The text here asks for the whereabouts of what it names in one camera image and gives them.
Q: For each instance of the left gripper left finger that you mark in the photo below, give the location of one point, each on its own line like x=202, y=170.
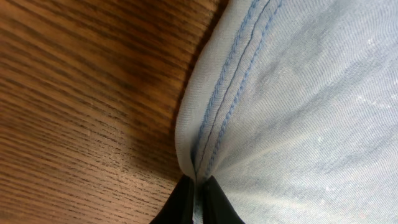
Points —
x=178, y=208

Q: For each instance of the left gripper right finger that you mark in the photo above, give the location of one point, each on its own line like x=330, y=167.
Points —
x=216, y=206

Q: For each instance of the light blue printed t-shirt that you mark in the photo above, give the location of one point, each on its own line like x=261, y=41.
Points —
x=292, y=108

